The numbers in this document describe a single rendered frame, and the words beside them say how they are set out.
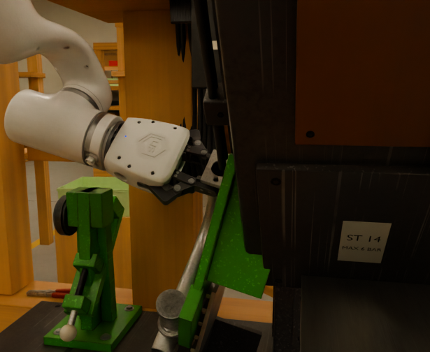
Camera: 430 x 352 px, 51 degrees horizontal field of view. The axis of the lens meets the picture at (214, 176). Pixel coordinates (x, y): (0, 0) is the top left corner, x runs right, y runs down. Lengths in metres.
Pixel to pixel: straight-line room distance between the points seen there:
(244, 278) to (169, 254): 0.43
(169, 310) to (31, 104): 0.35
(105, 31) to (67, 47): 10.66
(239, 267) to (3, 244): 0.71
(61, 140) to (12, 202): 0.48
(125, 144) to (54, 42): 0.16
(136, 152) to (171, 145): 0.05
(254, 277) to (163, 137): 0.24
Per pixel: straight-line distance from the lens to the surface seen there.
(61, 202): 0.84
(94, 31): 11.44
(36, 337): 0.93
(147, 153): 0.63
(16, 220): 1.15
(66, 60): 0.72
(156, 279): 0.99
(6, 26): 0.61
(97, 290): 0.85
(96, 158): 0.65
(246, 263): 0.54
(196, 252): 0.70
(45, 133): 0.68
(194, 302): 0.54
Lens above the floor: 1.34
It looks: 10 degrees down
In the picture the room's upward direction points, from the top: straight up
